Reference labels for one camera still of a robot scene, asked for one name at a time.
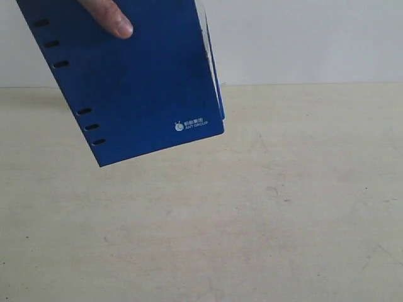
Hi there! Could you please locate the blue ring-binder notebook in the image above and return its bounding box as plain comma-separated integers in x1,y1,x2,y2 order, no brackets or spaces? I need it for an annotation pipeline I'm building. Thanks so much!
18,0,225,166

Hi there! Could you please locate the person's bare hand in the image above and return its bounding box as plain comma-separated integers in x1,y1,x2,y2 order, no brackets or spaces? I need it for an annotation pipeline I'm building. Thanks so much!
78,0,133,39

